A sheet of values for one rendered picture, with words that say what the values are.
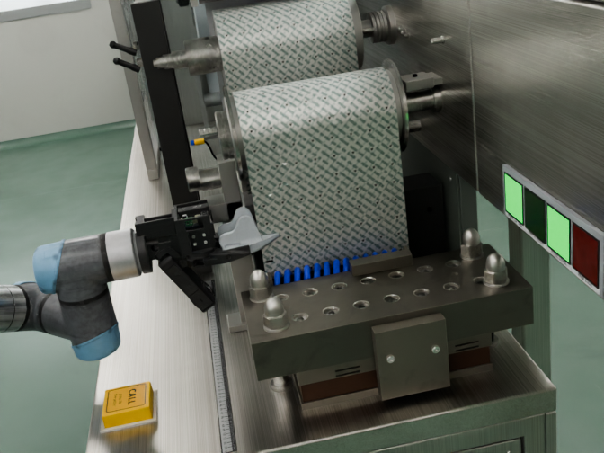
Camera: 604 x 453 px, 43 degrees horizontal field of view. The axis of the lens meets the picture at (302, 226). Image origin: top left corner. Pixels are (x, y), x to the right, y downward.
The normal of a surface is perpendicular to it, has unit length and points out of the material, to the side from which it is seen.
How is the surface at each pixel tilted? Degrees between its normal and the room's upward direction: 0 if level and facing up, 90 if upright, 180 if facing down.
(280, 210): 90
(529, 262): 90
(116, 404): 0
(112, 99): 90
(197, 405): 0
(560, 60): 90
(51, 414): 0
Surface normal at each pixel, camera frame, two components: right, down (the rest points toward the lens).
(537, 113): -0.98, 0.18
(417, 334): 0.16, 0.36
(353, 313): -0.14, -0.91
